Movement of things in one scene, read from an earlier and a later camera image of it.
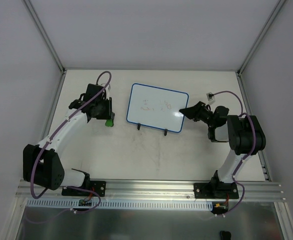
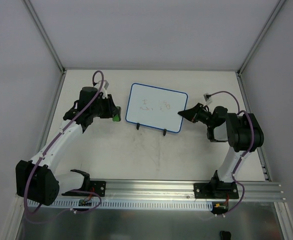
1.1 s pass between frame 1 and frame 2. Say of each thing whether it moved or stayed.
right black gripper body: stayed
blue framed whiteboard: stayed
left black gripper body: stayed
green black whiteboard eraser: moved
